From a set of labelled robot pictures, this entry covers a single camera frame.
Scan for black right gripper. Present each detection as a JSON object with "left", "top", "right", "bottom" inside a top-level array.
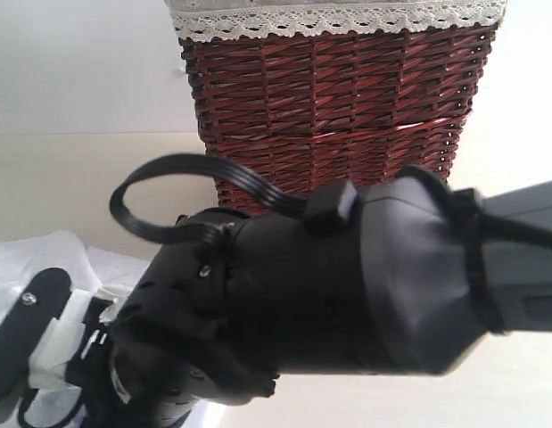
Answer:
[{"left": 65, "top": 312, "right": 276, "bottom": 427}]

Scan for white t-shirt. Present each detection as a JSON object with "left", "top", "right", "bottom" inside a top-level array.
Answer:
[{"left": 0, "top": 227, "right": 223, "bottom": 428}]

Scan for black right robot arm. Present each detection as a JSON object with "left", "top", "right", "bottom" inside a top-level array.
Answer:
[{"left": 70, "top": 167, "right": 552, "bottom": 427}]

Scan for dark brown wicker basket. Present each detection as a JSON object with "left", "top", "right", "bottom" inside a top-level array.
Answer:
[{"left": 181, "top": 24, "right": 498, "bottom": 196}]

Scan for white lace crochet cloth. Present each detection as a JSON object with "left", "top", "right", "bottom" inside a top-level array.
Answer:
[{"left": 165, "top": 1, "right": 507, "bottom": 42}]

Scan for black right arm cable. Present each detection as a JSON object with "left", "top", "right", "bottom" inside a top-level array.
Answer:
[{"left": 108, "top": 152, "right": 552, "bottom": 335}]

